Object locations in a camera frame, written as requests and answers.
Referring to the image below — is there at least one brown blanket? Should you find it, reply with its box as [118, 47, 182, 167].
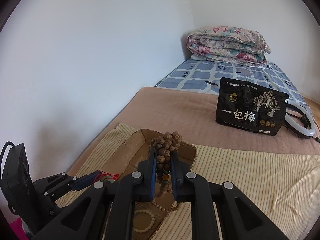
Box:
[100, 87, 320, 156]

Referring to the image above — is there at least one white ring light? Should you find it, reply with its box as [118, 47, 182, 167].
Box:
[284, 102, 320, 143]

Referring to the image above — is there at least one white pearl bracelet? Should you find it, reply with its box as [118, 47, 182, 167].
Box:
[134, 209, 157, 233]

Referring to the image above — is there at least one cardboard box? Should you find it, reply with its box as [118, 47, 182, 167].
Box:
[100, 129, 197, 240]

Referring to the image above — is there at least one folded floral quilt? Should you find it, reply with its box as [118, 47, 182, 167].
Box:
[186, 26, 272, 67]

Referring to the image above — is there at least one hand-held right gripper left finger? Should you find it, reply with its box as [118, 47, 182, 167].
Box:
[32, 152, 158, 240]

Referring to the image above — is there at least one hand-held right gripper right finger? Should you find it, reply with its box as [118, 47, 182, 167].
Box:
[171, 154, 290, 240]

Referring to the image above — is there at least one blue checked bed sheet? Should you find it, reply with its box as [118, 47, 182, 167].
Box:
[154, 59, 310, 110]

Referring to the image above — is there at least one black snack bag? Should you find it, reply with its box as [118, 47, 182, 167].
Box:
[215, 77, 289, 137]

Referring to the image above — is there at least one pink cloth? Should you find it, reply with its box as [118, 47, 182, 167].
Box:
[9, 217, 28, 240]

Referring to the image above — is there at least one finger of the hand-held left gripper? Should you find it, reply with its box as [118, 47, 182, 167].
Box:
[34, 171, 103, 201]

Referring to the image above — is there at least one yellow striped cloth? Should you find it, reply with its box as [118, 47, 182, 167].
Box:
[55, 122, 320, 240]

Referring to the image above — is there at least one brown wooden bead necklace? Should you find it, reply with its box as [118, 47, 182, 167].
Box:
[149, 131, 184, 213]

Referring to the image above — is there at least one red cord pendant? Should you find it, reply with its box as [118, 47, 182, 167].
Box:
[96, 170, 120, 184]

